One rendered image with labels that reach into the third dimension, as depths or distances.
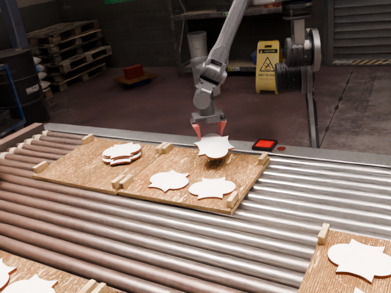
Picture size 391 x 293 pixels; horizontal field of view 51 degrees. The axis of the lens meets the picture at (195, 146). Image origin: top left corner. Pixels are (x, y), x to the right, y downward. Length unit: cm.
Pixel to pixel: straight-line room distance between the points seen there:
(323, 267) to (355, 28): 514
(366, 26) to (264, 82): 164
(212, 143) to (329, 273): 65
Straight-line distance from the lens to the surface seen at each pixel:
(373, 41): 598
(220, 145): 142
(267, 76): 505
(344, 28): 599
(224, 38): 137
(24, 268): 119
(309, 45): 201
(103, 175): 153
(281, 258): 105
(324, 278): 98
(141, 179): 144
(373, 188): 134
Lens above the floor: 160
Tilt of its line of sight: 24 degrees down
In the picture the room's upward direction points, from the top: 8 degrees counter-clockwise
